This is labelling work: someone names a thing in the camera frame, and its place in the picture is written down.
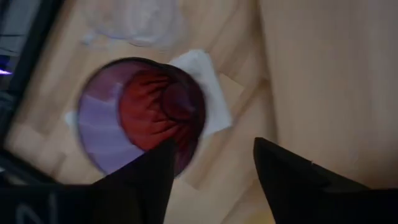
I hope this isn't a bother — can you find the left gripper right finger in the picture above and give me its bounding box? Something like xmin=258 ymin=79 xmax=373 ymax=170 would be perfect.
xmin=252 ymin=136 xmax=371 ymax=224

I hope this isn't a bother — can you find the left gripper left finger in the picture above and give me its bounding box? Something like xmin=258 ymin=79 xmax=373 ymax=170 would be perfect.
xmin=93 ymin=139 xmax=177 ymax=224

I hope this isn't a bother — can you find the translucent orange ribbed cup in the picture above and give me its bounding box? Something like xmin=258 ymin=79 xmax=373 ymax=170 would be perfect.
xmin=119 ymin=67 xmax=206 ymax=153

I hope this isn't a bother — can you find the translucent purple cup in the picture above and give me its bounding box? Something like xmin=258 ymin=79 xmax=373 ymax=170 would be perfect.
xmin=76 ymin=57 xmax=208 ymax=179

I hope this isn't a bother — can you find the white folded cloth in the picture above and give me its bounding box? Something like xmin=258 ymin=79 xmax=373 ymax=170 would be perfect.
xmin=63 ymin=49 xmax=233 ymax=138

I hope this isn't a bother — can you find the black table frame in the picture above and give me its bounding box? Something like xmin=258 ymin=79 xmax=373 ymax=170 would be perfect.
xmin=0 ymin=0 xmax=67 ymax=187

